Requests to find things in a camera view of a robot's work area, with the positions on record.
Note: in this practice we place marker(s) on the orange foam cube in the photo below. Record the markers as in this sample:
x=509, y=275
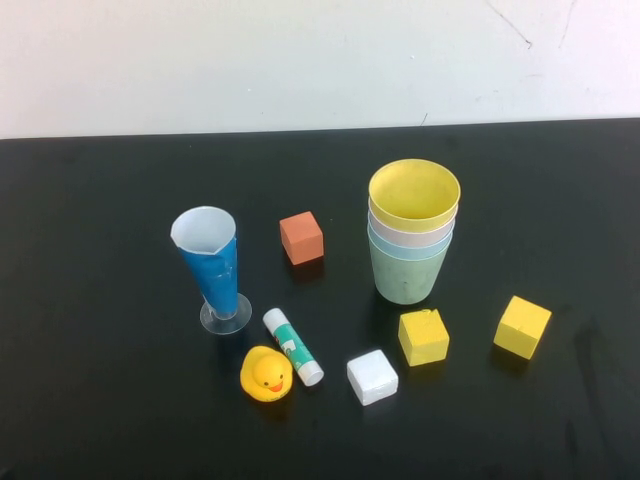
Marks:
x=302, y=240

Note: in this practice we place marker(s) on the yellow foam cube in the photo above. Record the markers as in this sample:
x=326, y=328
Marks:
x=424, y=340
x=522, y=327

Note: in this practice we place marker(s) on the white foam cube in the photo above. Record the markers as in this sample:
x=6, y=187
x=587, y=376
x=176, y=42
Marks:
x=372, y=377

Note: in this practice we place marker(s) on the white green glue stick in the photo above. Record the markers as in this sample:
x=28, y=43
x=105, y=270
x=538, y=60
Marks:
x=292, y=347

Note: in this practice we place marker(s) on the yellow rubber duck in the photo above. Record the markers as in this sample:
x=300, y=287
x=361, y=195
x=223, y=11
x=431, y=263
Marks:
x=267, y=375

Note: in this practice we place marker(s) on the pale green plastic cup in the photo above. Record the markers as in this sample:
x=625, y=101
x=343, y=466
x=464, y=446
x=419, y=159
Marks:
x=407, y=280

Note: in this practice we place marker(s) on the yellow plastic cup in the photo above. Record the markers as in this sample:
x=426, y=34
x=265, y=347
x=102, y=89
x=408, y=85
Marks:
x=415, y=195

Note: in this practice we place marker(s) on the light blue plastic cup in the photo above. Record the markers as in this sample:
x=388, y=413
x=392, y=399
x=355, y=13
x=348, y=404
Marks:
x=395, y=250

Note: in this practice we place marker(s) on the clear footed conical glass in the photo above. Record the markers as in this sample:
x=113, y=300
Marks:
x=220, y=324

